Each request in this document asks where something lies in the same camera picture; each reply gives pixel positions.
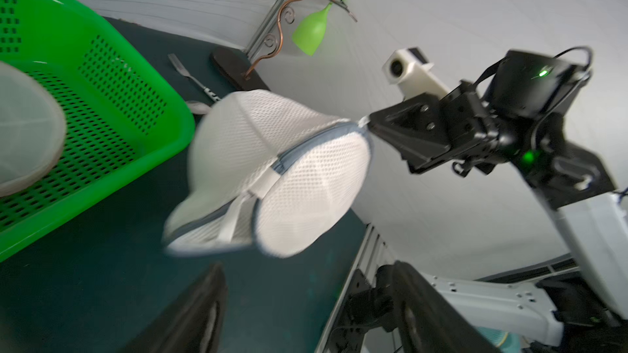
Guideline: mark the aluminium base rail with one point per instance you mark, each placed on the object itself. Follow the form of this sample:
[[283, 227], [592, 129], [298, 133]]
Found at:
[[338, 335]]

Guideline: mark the green plastic basket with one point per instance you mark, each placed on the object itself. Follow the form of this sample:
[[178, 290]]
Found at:
[[123, 118]]

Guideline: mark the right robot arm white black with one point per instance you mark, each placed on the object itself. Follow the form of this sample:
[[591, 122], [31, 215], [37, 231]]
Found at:
[[519, 120]]

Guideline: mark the metal cup holder stand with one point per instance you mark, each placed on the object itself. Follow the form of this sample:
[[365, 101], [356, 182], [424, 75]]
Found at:
[[266, 44]]

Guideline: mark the white mesh laundry bag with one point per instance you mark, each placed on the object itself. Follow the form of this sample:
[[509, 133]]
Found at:
[[266, 171]]

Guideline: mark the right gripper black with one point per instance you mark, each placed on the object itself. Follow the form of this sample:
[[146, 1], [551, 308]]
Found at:
[[429, 132]]

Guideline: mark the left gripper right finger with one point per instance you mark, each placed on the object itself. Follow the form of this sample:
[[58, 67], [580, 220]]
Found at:
[[425, 319]]

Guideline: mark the green plastic wine glass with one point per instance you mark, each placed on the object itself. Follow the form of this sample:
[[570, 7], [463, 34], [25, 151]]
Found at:
[[310, 33]]

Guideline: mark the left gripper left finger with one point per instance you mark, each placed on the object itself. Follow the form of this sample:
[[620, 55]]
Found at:
[[193, 322]]

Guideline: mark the round white mesh bag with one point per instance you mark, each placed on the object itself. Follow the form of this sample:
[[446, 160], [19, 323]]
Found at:
[[33, 131]]

